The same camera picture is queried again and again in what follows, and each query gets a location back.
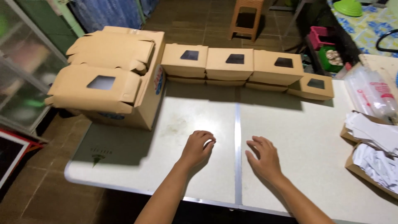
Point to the red black framed picture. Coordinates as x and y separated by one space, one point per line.
12 152

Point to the flat kraft window box blank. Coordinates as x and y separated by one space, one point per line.
93 90

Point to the pink plastic basket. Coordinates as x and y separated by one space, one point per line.
320 35

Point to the pale wooden board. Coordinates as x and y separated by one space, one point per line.
381 65

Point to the brown plastic stool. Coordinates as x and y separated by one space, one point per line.
245 18

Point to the kraft box of white paper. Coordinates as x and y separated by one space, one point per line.
376 168
373 130

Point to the green plastic basket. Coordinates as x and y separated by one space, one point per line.
331 60

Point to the blue curtain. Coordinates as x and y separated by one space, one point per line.
108 12

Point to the person's left hand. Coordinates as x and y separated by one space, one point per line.
194 149

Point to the large brown cardboard carton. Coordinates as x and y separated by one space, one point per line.
149 93

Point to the row of assembled kraft boxes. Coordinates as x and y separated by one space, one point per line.
230 67

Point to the green plastic bowl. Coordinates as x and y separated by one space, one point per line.
348 7

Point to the blue floral tablecloth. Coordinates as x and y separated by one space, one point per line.
370 31

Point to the glass door cabinet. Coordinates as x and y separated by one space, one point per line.
25 68

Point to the person's right hand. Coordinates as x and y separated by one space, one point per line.
267 161

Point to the pack of clear plastic bags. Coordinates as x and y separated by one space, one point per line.
370 93

